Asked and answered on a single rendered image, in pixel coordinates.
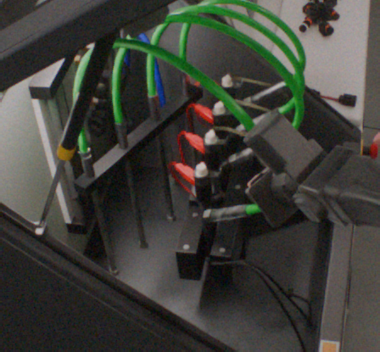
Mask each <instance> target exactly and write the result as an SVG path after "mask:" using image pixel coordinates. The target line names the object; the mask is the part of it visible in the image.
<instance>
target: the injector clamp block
mask: <svg viewBox="0 0 380 352"><path fill-rule="evenodd" d="M244 138H245V136H240V139H239V143H238V147H237V153H240V152H242V151H243V150H245V149H246V148H249V147H248V146H247V145H246V144H245V142H244V141H243V139H244ZM259 168H260V162H259V161H258V160H257V157H256V156H254V157H253V158H252V159H248V160H245V161H244V162H243V163H241V164H239V165H235V166H233V167H232V170H231V174H230V177H229V181H228V184H227V188H226V195H225V198H224V199H222V200H221V201H222V208H227V207H233V206H238V205H243V204H250V205H252V204H253V202H252V201H251V200H250V199H249V196H248V195H247V193H246V189H247V188H249V186H248V183H249V182H250V181H251V180H252V179H253V178H254V177H255V176H257V175H258V172H259ZM253 226H254V214H252V215H251V216H247V217H241V218H232V219H226V220H222V221H219V222H218V226H216V225H215V222H212V227H213V236H214V240H213V243H212V247H211V250H210V264H212V263H225V262H231V261H239V260H245V259H246V255H247V252H248V247H249V239H250V235H251V234H252V231H253ZM175 252H176V263H177V268H178V273H179V278H180V279H183V280H192V281H200V277H201V275H202V271H203V268H204V262H205V258H206V254H205V247H204V234H203V226H202V218H201V214H200V208H199V206H191V205H190V204H189V207H187V213H186V215H185V218H184V222H183V225H182V230H181V233H180V237H179V239H178V243H177V246H176V251H175ZM237 268H238V266H237V265H230V266H226V265H211V272H212V280H213V283H221V284H224V283H229V284H233V279H235V276H236V272H237Z"/></svg>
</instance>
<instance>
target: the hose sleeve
mask: <svg viewBox="0 0 380 352"><path fill-rule="evenodd" d="M249 205H250V204H243V205H238V206H233V207H227V208H219V209H216V210H212V212H210V217H211V219H213V220H214V221H222V220H226V219H232V218H241V217H247V216H251V215H249V214H248V213H247V210H246V209H247V207H248V206H249Z"/></svg>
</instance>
